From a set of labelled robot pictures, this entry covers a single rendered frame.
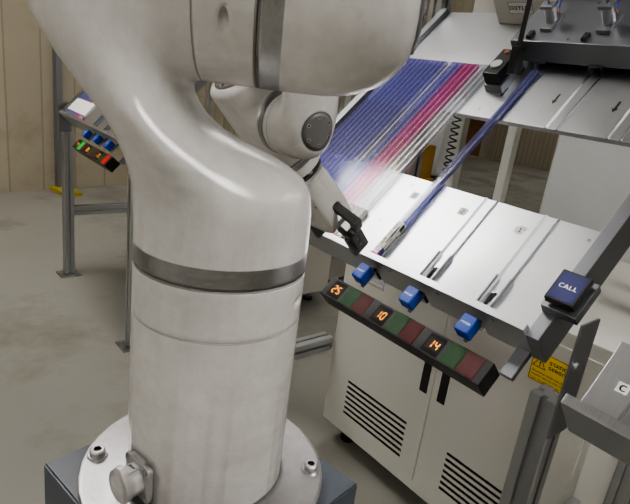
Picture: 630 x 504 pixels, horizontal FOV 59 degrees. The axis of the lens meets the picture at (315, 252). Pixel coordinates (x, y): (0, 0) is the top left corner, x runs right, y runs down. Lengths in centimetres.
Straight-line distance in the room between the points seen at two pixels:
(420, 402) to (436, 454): 12
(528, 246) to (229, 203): 64
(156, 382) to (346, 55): 24
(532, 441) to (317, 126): 53
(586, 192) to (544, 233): 325
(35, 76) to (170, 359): 383
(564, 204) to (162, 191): 394
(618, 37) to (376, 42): 86
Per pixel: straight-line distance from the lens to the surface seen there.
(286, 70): 34
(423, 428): 142
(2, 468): 165
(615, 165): 412
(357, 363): 152
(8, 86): 409
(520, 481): 92
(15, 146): 415
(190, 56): 34
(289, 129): 66
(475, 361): 82
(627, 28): 118
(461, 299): 84
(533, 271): 87
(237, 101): 70
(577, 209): 418
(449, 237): 95
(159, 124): 33
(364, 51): 33
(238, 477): 42
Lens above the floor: 102
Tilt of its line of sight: 18 degrees down
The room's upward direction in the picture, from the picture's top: 8 degrees clockwise
